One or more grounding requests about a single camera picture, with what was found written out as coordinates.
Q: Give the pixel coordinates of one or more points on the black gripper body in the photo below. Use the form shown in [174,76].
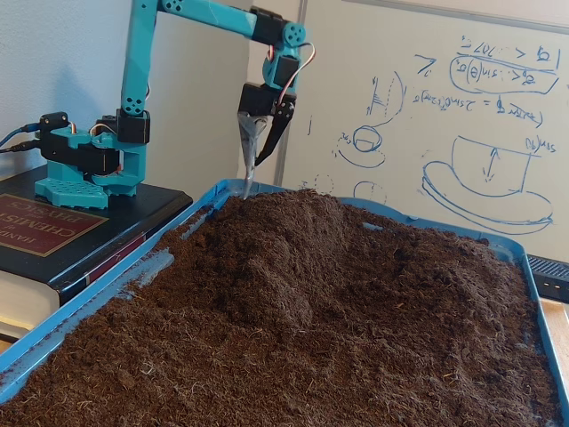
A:
[259,103]

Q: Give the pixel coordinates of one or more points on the black movable gripper finger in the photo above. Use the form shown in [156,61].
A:
[273,135]

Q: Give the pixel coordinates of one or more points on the silver foil scoop blade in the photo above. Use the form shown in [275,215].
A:
[250,151]

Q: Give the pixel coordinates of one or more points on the brown soil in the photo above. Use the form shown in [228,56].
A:
[311,311]

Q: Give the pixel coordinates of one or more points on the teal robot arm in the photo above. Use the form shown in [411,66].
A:
[138,53]

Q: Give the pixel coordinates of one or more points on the whiteboard with blue drawings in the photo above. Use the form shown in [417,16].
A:
[355,35]

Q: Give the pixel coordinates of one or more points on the black servo controller housing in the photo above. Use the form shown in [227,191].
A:
[53,122]

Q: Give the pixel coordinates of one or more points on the black chemistry physics handbook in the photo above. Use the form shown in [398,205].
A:
[26,222]

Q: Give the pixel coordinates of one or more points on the blue plastic tray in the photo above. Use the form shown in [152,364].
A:
[44,340]

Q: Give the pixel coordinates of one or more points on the perforated electronics box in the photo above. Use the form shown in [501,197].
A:
[551,284]

